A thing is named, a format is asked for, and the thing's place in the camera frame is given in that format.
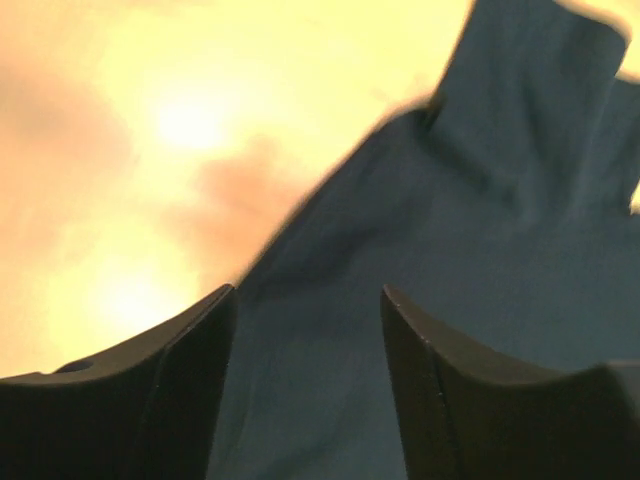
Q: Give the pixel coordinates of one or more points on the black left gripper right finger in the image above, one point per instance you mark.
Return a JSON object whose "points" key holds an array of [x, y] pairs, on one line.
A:
{"points": [[466, 411]]}

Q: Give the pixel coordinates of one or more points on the black t shirt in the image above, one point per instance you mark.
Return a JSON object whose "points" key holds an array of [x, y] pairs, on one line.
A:
{"points": [[505, 214]]}

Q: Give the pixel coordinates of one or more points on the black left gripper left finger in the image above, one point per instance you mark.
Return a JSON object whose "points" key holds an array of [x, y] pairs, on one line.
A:
{"points": [[143, 409]]}

